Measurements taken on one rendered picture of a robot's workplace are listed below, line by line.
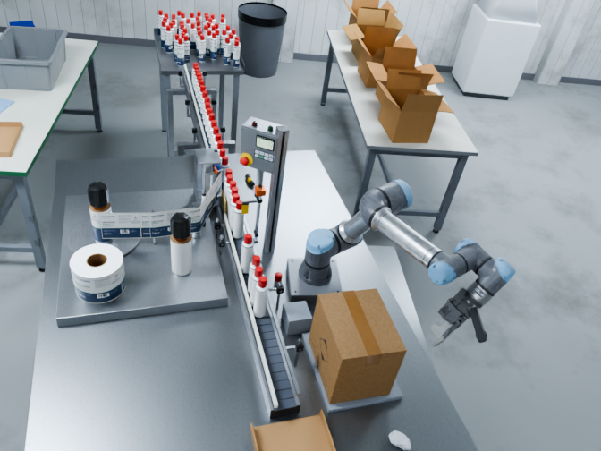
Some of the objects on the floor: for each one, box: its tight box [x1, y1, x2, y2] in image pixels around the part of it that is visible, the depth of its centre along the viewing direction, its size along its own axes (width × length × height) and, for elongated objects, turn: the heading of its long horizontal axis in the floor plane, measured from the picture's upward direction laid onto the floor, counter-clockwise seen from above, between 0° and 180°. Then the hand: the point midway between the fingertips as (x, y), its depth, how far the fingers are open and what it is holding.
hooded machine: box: [452, 0, 541, 100], centre depth 619 cm, size 66×59×131 cm
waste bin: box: [238, 2, 287, 78], centre depth 600 cm, size 54×54×68 cm
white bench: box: [0, 33, 103, 272], centre depth 379 cm, size 190×75×80 cm, turn 176°
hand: (437, 344), depth 179 cm, fingers open, 7 cm apart
